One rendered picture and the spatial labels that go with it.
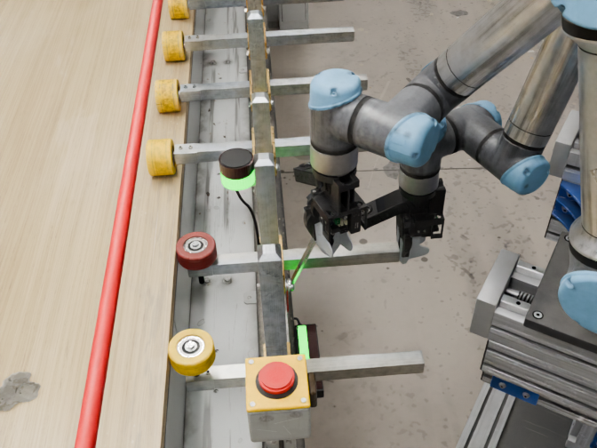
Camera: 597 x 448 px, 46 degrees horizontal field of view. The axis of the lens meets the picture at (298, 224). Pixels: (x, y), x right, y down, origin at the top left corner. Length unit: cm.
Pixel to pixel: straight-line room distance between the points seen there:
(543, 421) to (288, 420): 131
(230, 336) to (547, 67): 89
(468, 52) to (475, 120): 31
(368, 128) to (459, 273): 168
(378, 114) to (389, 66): 275
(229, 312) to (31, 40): 105
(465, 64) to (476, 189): 199
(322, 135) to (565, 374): 57
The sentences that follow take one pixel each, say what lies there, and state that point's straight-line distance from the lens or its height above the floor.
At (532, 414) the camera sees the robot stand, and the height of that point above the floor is 21.
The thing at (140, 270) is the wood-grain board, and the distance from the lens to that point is 139.
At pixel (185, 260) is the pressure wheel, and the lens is 139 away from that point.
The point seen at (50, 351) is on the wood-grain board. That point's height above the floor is 90.
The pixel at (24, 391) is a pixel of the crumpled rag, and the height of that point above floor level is 91.
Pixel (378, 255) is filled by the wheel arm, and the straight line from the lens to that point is 144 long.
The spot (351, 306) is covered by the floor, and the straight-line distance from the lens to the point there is 247.
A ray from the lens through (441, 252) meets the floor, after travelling 268.
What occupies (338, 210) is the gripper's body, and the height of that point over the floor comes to 115.
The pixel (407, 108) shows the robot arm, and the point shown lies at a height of 133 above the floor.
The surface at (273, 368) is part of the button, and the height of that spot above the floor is 123.
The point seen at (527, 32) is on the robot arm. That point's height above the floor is 145.
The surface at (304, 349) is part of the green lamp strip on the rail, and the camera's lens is 147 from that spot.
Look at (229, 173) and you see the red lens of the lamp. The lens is 120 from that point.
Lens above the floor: 188
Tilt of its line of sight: 43 degrees down
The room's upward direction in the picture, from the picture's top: 2 degrees counter-clockwise
